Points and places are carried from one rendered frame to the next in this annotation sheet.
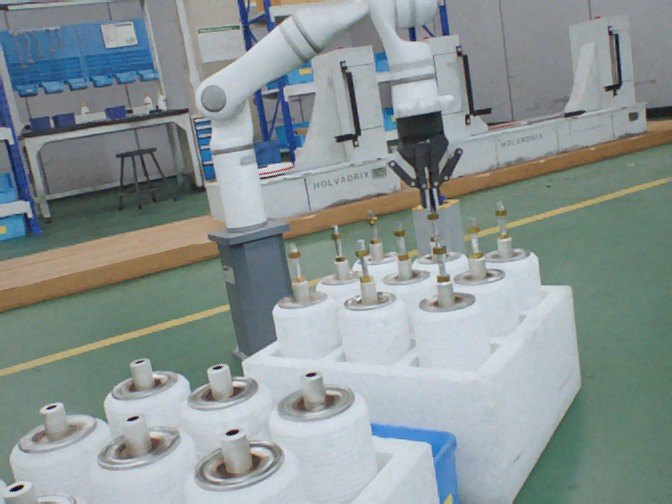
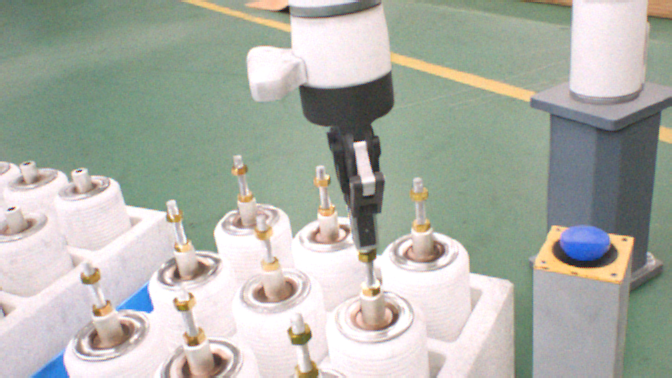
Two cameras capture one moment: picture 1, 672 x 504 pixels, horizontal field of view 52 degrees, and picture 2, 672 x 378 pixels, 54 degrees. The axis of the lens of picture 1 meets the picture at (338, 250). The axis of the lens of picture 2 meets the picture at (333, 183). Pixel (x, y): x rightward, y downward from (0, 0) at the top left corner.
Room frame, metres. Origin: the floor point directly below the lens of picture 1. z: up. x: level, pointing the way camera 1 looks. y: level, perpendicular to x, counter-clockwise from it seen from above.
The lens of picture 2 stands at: (1.11, -0.66, 0.64)
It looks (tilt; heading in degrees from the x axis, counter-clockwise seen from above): 26 degrees down; 89
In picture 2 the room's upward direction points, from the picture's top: 8 degrees counter-clockwise
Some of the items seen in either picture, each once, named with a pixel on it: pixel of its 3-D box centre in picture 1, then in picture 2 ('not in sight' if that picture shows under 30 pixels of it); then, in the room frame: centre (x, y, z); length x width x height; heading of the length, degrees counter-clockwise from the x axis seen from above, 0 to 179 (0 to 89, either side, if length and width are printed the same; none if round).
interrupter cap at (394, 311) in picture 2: (438, 258); (374, 316); (1.14, -0.16, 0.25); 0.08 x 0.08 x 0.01
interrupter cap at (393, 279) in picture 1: (406, 278); (275, 290); (1.04, -0.10, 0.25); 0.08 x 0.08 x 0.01
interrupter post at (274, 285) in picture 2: (405, 270); (273, 280); (1.04, -0.10, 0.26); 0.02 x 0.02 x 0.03
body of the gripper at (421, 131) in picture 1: (421, 138); (350, 119); (1.14, -0.16, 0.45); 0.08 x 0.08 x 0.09
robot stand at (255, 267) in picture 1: (260, 292); (598, 187); (1.52, 0.19, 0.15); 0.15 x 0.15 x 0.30; 27
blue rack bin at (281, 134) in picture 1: (305, 134); not in sight; (6.40, 0.13, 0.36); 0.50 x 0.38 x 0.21; 28
